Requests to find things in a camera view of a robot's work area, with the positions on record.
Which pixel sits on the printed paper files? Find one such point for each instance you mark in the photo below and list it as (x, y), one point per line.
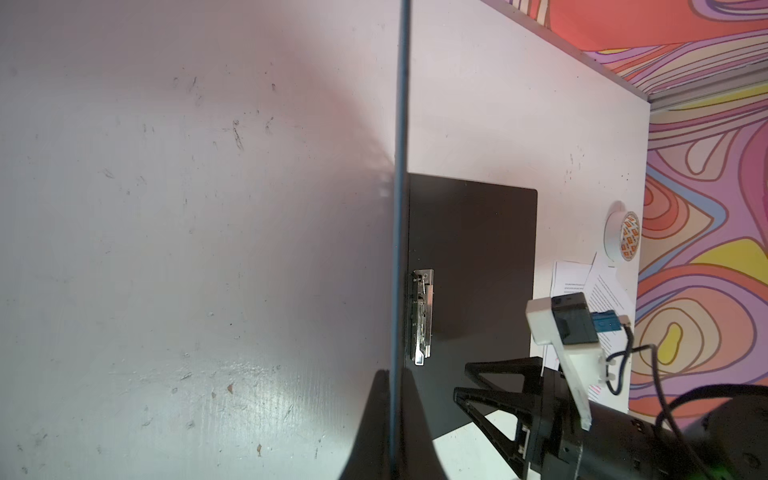
(603, 293)

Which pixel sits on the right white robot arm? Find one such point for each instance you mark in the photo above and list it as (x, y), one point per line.
(729, 442)

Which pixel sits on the white tape roll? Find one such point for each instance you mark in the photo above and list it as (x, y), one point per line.
(622, 233)

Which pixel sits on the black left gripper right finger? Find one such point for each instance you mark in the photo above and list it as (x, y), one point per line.
(418, 458)

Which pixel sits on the blue file folder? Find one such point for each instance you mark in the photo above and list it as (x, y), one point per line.
(471, 217)

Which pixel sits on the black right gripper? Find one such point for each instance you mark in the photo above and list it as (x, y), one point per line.
(549, 439)

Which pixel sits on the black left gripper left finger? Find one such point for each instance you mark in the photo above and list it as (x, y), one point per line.
(369, 458)

